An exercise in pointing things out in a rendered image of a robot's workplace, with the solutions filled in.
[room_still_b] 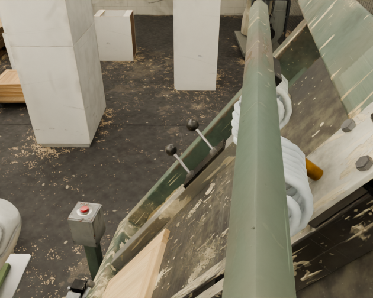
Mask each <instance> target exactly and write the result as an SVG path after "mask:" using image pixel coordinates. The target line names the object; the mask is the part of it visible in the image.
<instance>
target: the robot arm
mask: <svg viewBox="0 0 373 298"><path fill-rule="evenodd" d="M21 222H22V220H21V216H20V214H19V211H18V209H17V208H16V207H15V206H14V205H13V204H12V203H10V202H9V201H7V200H4V199H0V270H1V268H2V267H3V265H4V264H5V262H6V260H7V259H8V257H9V256H10V254H11V252H12V250H13V249H14V247H15V246H16V244H17V241H18V237H19V235H20V231H21Z"/></svg>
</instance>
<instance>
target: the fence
mask: <svg viewBox="0 0 373 298"><path fill-rule="evenodd" d="M233 138H234V135H233V134H232V135H231V136H230V137H229V138H228V139H227V140H226V146H225V149H224V151H223V152H222V153H221V154H220V155H219V156H218V157H217V158H216V159H215V160H214V161H213V162H212V163H211V164H210V165H209V166H208V167H207V168H206V169H205V170H204V171H203V172H202V173H201V174H200V175H199V176H198V177H197V178H196V179H195V180H194V181H193V182H192V183H191V184H190V185H189V186H188V187H187V188H186V189H185V188H184V187H183V186H184V185H182V186H181V187H180V188H179V189H178V190H177V191H176V192H175V193H174V194H173V195H172V196H171V197H170V198H169V199H168V200H167V201H166V202H165V203H164V205H163V206H162V207H161V208H160V209H159V210H158V211H157V212H156V213H155V214H154V215H153V216H152V217H151V218H150V219H149V220H148V221H147V222H146V223H145V224H144V225H143V226H142V227H141V228H140V229H139V230H138V231H137V232H136V233H135V234H134V235H133V236H132V237H131V238H130V239H129V240H128V241H127V242H126V243H125V244H124V245H123V246H122V247H121V248H120V249H119V250H118V251H117V252H116V253H115V255H114V257H113V259H112V262H111V265H112V266H114V267H116V268H117V269H119V268H121V267H122V266H123V265H124V264H125V263H126V262H127V261H128V260H129V259H130V258H131V257H132V256H133V255H134V254H135V253H136V252H137V251H138V250H139V249H140V248H141V247H142V246H143V245H144V244H145V243H146V242H147V241H148V240H150V239H151V238H152V237H153V236H154V235H155V234H156V233H157V232H158V231H159V230H160V229H161V228H162V227H163V226H165V225H166V224H167V223H168V222H169V221H170V220H171V219H172V218H173V217H174V216H175V215H176V214H177V213H178V212H179V211H180V210H181V209H182V208H183V207H184V206H185V205H186V204H187V203H188V202H189V201H190V200H191V199H192V198H194V197H195V196H196V195H197V194H198V193H199V192H200V191H201V190H202V189H203V188H204V187H205V186H206V185H207V184H209V182H210V181H212V179H213V178H215V177H216V175H218V174H219V172H221V171H222V170H223V169H224V168H225V167H226V166H227V165H228V164H229V163H230V162H231V161H232V160H233V159H234V158H235V157H236V147H237V145H236V144H235V143H234V141H233Z"/></svg>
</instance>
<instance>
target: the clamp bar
mask: <svg viewBox="0 0 373 298"><path fill-rule="evenodd" d="M273 61H274V73H275V84H276V87H277V86H278V85H279V84H280V83H281V82H282V75H281V66H280V62H279V60H278V59H276V58H275V57H273ZM241 98H242V96H240V98H239V99H240V100H238V101H237V102H236V103H235V104H234V112H233V113H232V114H233V120H232V121H231V125H232V126H233V128H232V134H233V135H234V138H233V141H234V143H235V144H236V145H237V135H238V129H239V116H240V105H241ZM372 113H373V102H372V103H371V104H369V105H368V106H367V107H366V108H365V109H364V110H363V111H362V112H360V113H359V114H358V115H357V116H356V117H354V118H353V119H352V118H351V119H347V120H345V121H344V122H343V124H342V125H341V129H340V130H338V131H337V132H336V133H335V134H333V135H332V136H331V137H330V138H329V139H327V140H326V141H325V142H324V143H323V144H321V145H320V146H319V147H317V148H316V149H315V150H314V151H313V152H312V153H310V154H309V155H308V156H307V157H305V162H306V169H307V177H308V182H309V188H310V189H311V193H312V195H313V207H314V212H313V214H312V216H311V218H310V220H309V222H308V224H307V226H306V227H305V228H304V229H302V230H301V231H300V232H298V233H297V234H295V235H294V236H293V237H291V248H292V260H293V267H294V278H295V291H299V290H300V289H302V288H304V287H306V286H308V285H309V284H311V283H313V282H315V281H317V280H318V279H320V278H322V277H324V276H326V275H328V274H330V273H331V272H333V271H335V270H337V269H338V268H341V267H342V266H344V265H346V264H347V263H349V262H351V261H353V260H355V259H357V258H359V257H360V256H362V255H364V254H366V253H368V252H370V251H371V250H373V119H372V117H371V114H372ZM225 262H226V258H224V259H223V260H221V261H220V262H219V263H217V264H216V265H215V266H213V267H212V268H210V269H209V270H208V271H206V272H205V273H204V274H202V275H201V276H199V277H198V278H197V279H195V280H194V281H193V282H191V283H190V284H189V285H187V286H186V287H184V288H183V289H182V290H180V291H179V292H177V294H175V295H173V296H172V297H171V298H222V293H223V281H224V269H225Z"/></svg>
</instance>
